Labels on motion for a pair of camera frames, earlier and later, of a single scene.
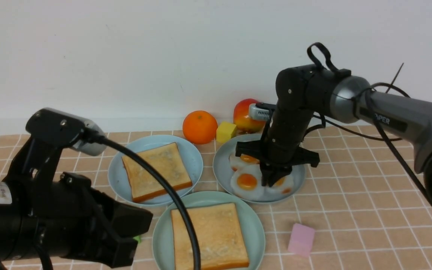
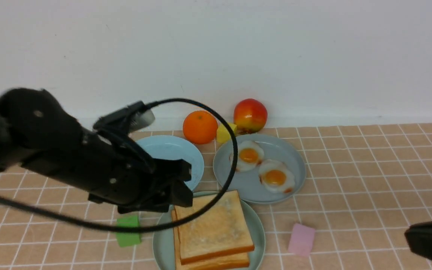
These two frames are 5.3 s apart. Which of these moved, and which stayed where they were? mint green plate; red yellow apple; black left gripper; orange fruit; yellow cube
Moved: black left gripper
Stayed: red yellow apple; yellow cube; orange fruit; mint green plate
